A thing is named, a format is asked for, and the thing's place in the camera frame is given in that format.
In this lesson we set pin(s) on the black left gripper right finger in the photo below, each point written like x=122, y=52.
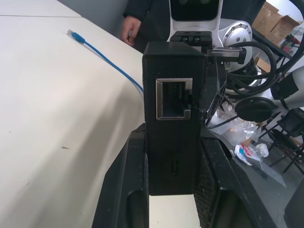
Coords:
x=228, y=190

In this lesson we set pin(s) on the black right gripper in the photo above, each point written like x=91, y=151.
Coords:
x=190, y=38

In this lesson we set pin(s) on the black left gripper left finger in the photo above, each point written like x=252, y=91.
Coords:
x=121, y=180

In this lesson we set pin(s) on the small black box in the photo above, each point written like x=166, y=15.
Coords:
x=173, y=147

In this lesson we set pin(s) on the brown cardboard box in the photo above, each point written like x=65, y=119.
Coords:
x=273, y=21

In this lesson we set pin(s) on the person's bare hand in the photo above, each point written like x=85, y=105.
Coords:
x=129, y=28

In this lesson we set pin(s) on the white and red crumpled wrapper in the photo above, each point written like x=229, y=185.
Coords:
x=249, y=152

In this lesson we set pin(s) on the black round robot joint cover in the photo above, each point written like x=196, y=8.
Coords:
x=255, y=110

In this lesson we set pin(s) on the clear plastic bag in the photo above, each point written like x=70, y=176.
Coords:
x=244, y=130

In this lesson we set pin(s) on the silver robot body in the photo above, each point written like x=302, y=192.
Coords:
x=297, y=90

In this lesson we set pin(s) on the black metal chair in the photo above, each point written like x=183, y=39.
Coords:
x=289, y=133

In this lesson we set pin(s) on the person's dark jacket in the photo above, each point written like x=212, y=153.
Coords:
x=154, y=16

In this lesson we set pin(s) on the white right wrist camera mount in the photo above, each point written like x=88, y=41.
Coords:
x=217, y=26

